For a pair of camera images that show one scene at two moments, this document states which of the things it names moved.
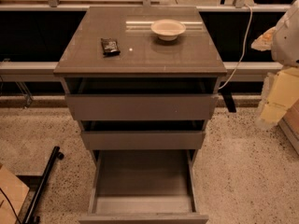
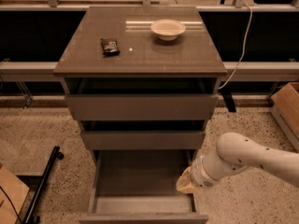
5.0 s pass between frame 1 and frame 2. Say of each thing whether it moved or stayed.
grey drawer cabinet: stayed
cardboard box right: stayed
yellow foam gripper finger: moved
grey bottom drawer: stayed
